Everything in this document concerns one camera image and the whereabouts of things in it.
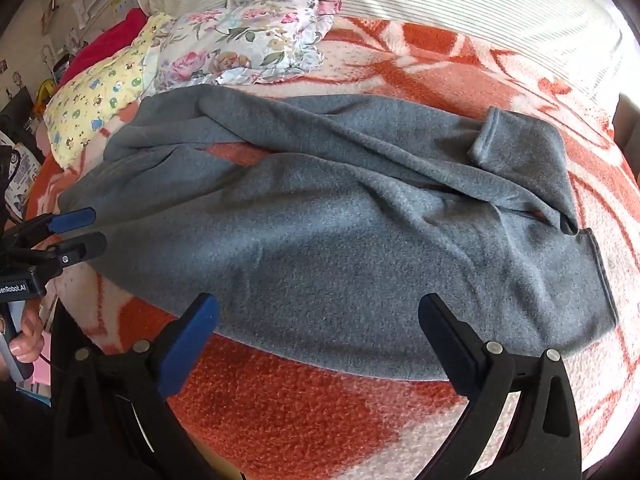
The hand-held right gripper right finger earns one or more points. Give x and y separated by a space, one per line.
445 332

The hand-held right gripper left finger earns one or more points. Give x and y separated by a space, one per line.
192 342

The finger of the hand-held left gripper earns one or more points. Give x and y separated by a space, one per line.
80 252
75 220

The grey fleece pants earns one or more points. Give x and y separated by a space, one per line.
325 240

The person's left hand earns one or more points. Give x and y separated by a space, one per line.
27 345

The printed white bag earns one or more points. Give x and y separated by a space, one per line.
20 170

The yellow printed pillow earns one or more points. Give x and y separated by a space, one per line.
95 95

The orange and white blanket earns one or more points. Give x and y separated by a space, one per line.
300 420

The red cloth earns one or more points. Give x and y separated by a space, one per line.
110 40

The white paper sheet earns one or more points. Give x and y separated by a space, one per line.
90 5

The floral pillow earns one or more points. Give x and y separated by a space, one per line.
240 45

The dark brown furniture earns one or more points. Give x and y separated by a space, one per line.
627 135

